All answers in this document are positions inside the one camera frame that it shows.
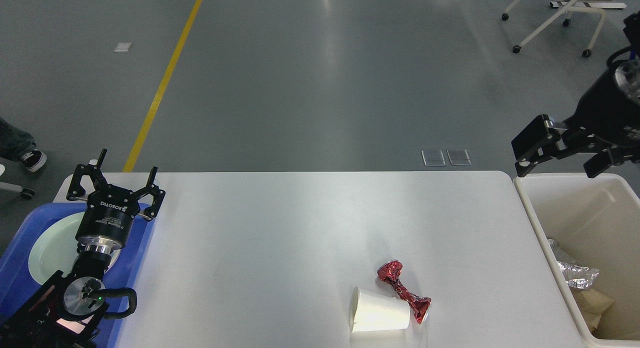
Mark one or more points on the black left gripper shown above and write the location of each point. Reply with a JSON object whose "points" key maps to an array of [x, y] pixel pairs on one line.
{"points": [[109, 217]]}

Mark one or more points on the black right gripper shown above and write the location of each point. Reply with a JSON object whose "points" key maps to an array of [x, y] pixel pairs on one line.
{"points": [[608, 111]]}

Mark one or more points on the mint green plate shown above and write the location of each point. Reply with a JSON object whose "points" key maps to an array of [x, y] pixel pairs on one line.
{"points": [[55, 249]]}

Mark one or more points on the aluminium foil tray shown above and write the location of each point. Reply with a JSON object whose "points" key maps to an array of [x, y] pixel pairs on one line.
{"points": [[577, 276], [560, 254]]}

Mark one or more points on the brown paper sheet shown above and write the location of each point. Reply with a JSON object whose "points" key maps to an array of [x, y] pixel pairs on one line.
{"points": [[592, 305]]}

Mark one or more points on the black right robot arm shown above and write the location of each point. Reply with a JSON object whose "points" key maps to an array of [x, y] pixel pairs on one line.
{"points": [[631, 52]]}

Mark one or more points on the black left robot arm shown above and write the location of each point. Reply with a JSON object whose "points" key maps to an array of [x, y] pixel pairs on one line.
{"points": [[65, 312]]}

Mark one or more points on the beige plastic bin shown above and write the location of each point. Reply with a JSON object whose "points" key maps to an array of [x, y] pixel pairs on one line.
{"points": [[595, 220]]}

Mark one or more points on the white chair leg left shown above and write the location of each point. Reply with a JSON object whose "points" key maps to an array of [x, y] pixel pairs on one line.
{"points": [[23, 192]]}

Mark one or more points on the right floor socket cover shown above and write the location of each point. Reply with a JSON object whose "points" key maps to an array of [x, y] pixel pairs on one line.
{"points": [[459, 157]]}

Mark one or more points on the floor socket cover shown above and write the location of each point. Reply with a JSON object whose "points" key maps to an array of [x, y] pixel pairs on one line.
{"points": [[433, 158], [459, 157]]}

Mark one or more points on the person's leg and shoe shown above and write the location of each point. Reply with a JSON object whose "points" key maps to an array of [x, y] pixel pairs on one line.
{"points": [[17, 145]]}

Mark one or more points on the left floor socket cover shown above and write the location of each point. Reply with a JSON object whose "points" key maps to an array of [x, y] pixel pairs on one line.
{"points": [[433, 158]]}

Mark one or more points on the red foil wrapper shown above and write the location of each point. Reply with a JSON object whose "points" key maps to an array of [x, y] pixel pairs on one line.
{"points": [[390, 273]]}

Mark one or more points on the lying white paper cup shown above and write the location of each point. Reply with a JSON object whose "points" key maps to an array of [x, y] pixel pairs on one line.
{"points": [[374, 312]]}

